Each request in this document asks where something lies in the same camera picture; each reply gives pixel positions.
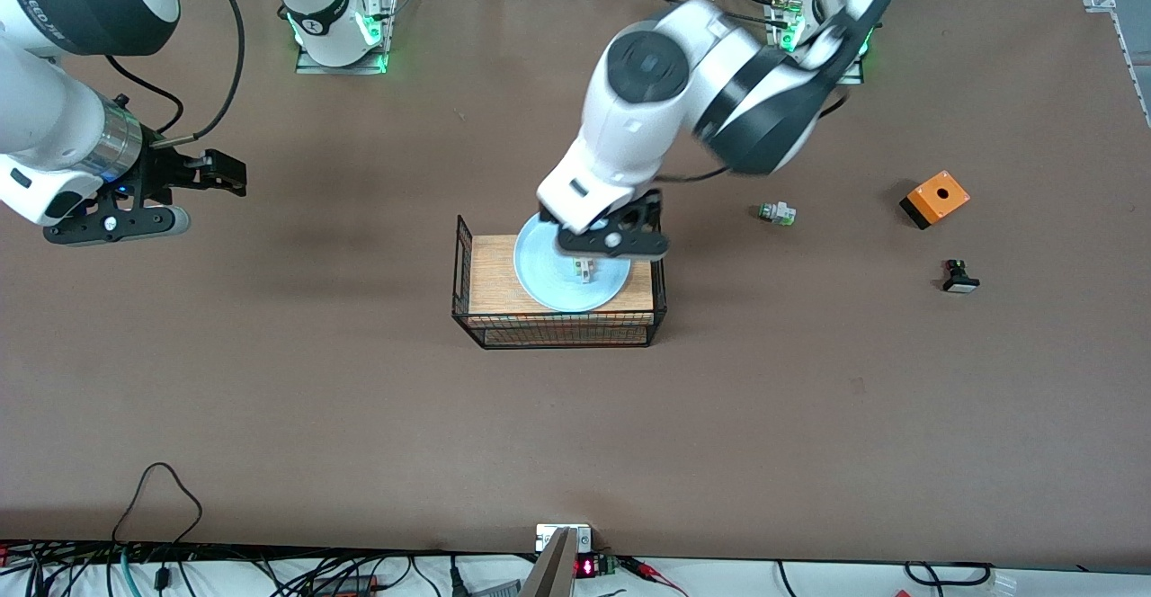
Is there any light blue plate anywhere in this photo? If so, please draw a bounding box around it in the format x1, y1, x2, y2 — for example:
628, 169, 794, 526
513, 210, 630, 314

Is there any orange button box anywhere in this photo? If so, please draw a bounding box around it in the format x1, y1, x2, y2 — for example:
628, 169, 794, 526
899, 171, 972, 230

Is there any black square button white cap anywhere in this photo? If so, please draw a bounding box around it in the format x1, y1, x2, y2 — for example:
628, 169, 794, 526
941, 258, 981, 295

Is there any red test lead clip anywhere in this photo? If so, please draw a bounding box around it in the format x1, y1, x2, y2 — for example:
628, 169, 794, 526
620, 557, 689, 597

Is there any grey metal bar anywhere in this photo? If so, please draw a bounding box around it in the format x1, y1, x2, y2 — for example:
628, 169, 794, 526
520, 527, 578, 597

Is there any black power adapter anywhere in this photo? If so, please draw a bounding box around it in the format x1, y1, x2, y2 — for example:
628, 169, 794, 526
310, 575, 379, 597

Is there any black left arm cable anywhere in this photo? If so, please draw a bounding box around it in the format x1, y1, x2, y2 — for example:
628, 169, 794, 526
661, 94, 851, 186

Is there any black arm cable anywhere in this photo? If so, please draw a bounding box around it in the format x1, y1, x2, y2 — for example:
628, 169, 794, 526
103, 0, 248, 144
661, 94, 851, 186

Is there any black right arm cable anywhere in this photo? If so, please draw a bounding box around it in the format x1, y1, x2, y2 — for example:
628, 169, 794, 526
103, 0, 248, 144

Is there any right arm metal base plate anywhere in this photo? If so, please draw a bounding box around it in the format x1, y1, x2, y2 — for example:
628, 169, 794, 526
295, 0, 398, 75

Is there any black wire rack wooden shelf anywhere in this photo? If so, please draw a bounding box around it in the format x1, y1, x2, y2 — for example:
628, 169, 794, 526
451, 211, 668, 351

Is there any thin black cable loop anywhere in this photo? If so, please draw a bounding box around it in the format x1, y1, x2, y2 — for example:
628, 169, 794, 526
112, 462, 204, 546

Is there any small metal bracket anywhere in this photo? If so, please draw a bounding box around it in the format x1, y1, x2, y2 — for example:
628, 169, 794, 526
536, 523, 593, 553

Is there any black cable coil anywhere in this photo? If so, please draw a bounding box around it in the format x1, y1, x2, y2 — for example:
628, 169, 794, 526
904, 561, 995, 587

